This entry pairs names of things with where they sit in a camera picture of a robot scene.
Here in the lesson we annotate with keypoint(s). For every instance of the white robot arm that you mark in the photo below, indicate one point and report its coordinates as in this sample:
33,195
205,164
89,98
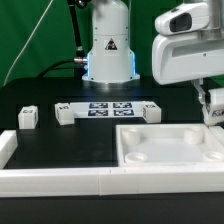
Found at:
111,61

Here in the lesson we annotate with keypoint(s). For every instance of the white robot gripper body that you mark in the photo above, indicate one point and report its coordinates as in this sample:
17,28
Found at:
186,57

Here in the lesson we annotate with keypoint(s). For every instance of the white tag sheet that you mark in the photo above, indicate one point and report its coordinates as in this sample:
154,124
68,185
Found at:
110,109

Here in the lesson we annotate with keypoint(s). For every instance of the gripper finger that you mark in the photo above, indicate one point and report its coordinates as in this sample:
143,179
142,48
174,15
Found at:
201,93

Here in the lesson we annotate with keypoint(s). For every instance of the white U-shaped fence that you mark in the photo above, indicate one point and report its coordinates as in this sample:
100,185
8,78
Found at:
208,177

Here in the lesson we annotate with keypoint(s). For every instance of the white square table top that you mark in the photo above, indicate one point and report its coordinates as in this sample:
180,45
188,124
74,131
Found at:
167,144

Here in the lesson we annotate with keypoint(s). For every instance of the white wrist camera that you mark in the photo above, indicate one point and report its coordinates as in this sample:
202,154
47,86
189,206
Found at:
190,16

